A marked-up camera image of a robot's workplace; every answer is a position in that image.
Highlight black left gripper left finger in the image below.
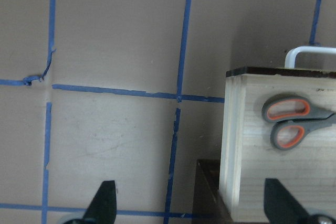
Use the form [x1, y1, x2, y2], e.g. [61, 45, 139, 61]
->
[82, 180, 116, 224]

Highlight grey orange handled scissors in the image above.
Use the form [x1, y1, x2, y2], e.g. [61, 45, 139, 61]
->
[261, 93, 335, 151]

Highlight dark brown wooden cabinet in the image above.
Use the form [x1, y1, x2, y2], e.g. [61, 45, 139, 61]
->
[192, 159, 233, 223]

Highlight light wooden drawer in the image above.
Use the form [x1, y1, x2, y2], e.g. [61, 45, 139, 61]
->
[219, 67, 335, 222]

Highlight white drawer handle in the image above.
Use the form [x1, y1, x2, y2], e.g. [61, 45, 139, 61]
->
[284, 46, 335, 69]

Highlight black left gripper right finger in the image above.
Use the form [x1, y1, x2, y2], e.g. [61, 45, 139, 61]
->
[264, 178, 310, 223]

